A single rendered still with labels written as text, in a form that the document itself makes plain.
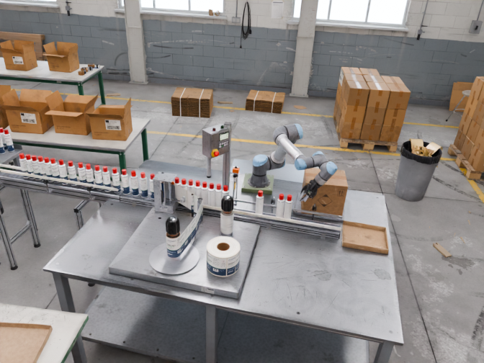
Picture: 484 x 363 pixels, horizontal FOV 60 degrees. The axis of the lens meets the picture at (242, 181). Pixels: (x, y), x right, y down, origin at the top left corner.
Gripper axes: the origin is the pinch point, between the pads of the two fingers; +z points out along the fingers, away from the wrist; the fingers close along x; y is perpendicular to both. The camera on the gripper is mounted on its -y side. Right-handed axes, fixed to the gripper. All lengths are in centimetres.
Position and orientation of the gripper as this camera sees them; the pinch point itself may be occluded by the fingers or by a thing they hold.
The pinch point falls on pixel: (301, 199)
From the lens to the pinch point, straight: 291.6
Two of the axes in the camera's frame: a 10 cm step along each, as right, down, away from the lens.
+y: -2.4, 4.8, -8.4
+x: 8.2, 5.7, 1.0
